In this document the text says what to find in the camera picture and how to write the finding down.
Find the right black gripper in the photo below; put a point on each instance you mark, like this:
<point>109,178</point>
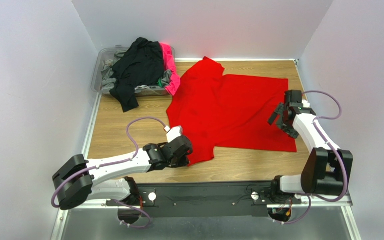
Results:
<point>285,116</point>

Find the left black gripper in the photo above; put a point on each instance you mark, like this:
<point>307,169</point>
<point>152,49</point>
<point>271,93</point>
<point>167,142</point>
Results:
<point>185,154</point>

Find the red t-shirt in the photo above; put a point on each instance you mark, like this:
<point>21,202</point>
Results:
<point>228,110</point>

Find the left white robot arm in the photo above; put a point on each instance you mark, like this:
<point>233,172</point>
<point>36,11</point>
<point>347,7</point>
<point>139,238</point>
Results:
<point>77,180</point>

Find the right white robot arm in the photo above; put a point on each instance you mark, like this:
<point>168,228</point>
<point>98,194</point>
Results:
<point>326,174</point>

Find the green garment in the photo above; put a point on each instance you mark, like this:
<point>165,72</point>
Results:
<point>160,83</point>

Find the pink t-shirt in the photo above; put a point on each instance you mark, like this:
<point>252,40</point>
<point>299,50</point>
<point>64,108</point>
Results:
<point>170,64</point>

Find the black t-shirt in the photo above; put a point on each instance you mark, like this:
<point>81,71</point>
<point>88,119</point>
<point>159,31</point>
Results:
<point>141,65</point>

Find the clear plastic bin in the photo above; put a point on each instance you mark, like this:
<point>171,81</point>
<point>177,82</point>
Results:
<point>99,71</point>

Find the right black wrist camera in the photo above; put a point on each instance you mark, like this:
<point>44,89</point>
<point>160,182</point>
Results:
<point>293,98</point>

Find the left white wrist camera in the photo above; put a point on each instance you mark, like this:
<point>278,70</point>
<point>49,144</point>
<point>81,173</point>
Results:
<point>173,133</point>

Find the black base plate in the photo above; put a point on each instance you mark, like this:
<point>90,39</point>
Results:
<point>209,199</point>

